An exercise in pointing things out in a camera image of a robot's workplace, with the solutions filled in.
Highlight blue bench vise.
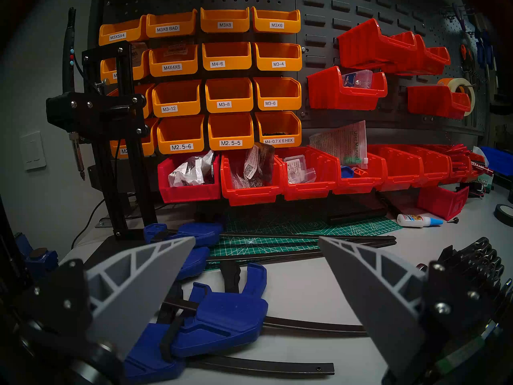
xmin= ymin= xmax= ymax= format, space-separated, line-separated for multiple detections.
xmin=14 ymin=232 xmax=59 ymax=282

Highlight Kimtech tissue box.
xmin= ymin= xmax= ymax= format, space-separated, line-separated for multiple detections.
xmin=472 ymin=146 xmax=495 ymax=193

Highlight orange bin labelled M3-12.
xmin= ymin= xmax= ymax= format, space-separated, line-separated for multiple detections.
xmin=151 ymin=80 xmax=202 ymax=118

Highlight orange bin labelled M3X5X4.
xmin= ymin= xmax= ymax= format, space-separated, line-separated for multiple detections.
xmin=99 ymin=15 xmax=148 ymax=47

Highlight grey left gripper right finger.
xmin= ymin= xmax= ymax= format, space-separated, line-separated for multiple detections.
xmin=319 ymin=237 xmax=495 ymax=379

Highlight orange bin labelled M2.5-6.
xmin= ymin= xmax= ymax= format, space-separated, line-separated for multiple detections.
xmin=157 ymin=115 xmax=205 ymax=155

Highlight orange bin labelled M3-4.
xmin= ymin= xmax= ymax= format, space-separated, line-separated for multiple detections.
xmin=252 ymin=42 xmax=303 ymax=72

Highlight red handled tool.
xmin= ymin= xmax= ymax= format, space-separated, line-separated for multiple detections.
xmin=470 ymin=159 xmax=494 ymax=177

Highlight orange bin labelled M3X6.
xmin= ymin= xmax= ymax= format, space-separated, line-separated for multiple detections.
xmin=251 ymin=6 xmax=301 ymax=34

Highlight orange bin labelled M3-8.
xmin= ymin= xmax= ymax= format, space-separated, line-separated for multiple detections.
xmin=205 ymin=78 xmax=254 ymax=113

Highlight orange bin labelled M4X4X6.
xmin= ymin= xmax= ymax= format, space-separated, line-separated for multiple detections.
xmin=149 ymin=45 xmax=199 ymax=77

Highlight orange bin labelled M2.5-5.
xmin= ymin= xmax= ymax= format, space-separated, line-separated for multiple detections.
xmin=208 ymin=112 xmax=254 ymax=151

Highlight black soldering press stand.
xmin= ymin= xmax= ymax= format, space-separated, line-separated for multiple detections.
xmin=46 ymin=41 xmax=161 ymax=268

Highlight black power cable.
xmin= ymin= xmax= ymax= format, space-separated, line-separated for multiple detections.
xmin=71 ymin=198 xmax=108 ymax=250

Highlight white glue bottle blue cap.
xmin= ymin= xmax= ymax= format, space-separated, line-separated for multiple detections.
xmin=397 ymin=214 xmax=444 ymax=228

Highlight white wall light switch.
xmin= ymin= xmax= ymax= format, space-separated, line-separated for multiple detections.
xmin=20 ymin=132 xmax=47 ymax=171

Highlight cream masking tape roll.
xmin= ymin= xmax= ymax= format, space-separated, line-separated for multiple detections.
xmin=437 ymin=78 xmax=476 ymax=117

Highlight orange bin labelled M4-0.7X6 HEX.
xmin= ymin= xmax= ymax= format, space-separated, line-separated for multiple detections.
xmin=255 ymin=111 xmax=302 ymax=148

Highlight blue plastic bin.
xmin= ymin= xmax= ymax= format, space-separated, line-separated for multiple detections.
xmin=479 ymin=146 xmax=513 ymax=176

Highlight purple handled scissors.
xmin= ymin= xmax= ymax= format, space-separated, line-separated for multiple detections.
xmin=452 ymin=2 xmax=467 ymax=32

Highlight orange plastic parts bin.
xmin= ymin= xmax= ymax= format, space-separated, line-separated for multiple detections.
xmin=110 ymin=118 xmax=160 ymax=158
xmin=100 ymin=49 xmax=151 ymax=84
xmin=107 ymin=83 xmax=156 ymax=118

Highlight green cutting mat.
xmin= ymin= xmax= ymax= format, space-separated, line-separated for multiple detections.
xmin=206 ymin=212 xmax=403 ymax=270

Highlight orange bin labelled M4-6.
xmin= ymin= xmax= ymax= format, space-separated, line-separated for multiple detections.
xmin=202 ymin=42 xmax=252 ymax=71

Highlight longest chrome ratcheting wrench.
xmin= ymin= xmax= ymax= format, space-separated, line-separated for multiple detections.
xmin=461 ymin=237 xmax=490 ymax=254

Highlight blue handled pliers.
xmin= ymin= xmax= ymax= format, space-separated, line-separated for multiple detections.
xmin=475 ymin=25 xmax=495 ymax=70

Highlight red plastic parts bin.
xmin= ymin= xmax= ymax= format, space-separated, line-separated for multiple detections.
xmin=467 ymin=148 xmax=487 ymax=178
xmin=439 ymin=146 xmax=473 ymax=181
xmin=417 ymin=185 xmax=469 ymax=221
xmin=276 ymin=147 xmax=341 ymax=201
xmin=158 ymin=154 xmax=222 ymax=204
xmin=403 ymin=145 xmax=452 ymax=187
xmin=220 ymin=150 xmax=286 ymax=207
xmin=337 ymin=18 xmax=418 ymax=71
xmin=307 ymin=66 xmax=388 ymax=111
xmin=391 ymin=31 xmax=451 ymax=77
xmin=407 ymin=85 xmax=472 ymax=120
xmin=368 ymin=145 xmax=424 ymax=191
xmin=332 ymin=152 xmax=388 ymax=195

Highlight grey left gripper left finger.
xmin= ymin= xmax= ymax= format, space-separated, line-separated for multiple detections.
xmin=22 ymin=237 xmax=196 ymax=359

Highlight clear plastic parts bag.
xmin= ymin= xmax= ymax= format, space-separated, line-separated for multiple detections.
xmin=283 ymin=155 xmax=317 ymax=184
xmin=168 ymin=150 xmax=216 ymax=187
xmin=343 ymin=70 xmax=374 ymax=89
xmin=231 ymin=142 xmax=276 ymax=189

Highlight orange bin labelled M3-6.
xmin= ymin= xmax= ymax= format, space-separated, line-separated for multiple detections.
xmin=253 ymin=77 xmax=302 ymax=111

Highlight orange bin labelled M3X8 BAD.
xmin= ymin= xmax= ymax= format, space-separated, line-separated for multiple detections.
xmin=145 ymin=9 xmax=198 ymax=39

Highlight black tape roll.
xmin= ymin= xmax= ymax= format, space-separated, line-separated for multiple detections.
xmin=494 ymin=204 xmax=513 ymax=227

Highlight dark grey pegboard tool panel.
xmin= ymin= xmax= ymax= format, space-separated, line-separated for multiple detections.
xmin=88 ymin=0 xmax=497 ymax=212

